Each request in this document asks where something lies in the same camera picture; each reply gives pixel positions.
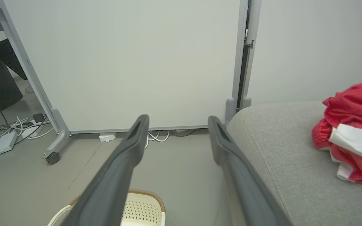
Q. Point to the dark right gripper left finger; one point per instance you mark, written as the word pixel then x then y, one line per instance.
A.
pixel 112 182

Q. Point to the black chair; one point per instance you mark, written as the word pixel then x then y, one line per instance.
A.
pixel 9 58

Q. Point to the red basketball jersey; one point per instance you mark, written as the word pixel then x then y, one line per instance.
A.
pixel 357 103

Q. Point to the black caster wheel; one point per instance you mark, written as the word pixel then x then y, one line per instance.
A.
pixel 52 158

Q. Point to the wide white partition panel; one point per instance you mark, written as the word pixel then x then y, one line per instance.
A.
pixel 121 62

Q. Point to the grey fabric sofa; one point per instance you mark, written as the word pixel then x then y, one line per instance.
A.
pixel 294 175

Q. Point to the small black power adapter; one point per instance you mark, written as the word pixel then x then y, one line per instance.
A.
pixel 38 118

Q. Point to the cream plastic laundry basket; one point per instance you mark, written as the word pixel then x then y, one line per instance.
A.
pixel 143 210

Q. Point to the small white floor box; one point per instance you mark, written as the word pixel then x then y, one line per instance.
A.
pixel 107 137

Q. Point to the red shorts with white stripe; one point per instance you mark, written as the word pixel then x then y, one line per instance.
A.
pixel 357 169

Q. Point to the narrow white partition panel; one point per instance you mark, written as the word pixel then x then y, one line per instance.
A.
pixel 309 47

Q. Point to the white power brick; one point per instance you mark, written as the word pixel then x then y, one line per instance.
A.
pixel 5 143

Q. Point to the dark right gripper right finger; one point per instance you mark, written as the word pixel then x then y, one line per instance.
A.
pixel 244 188

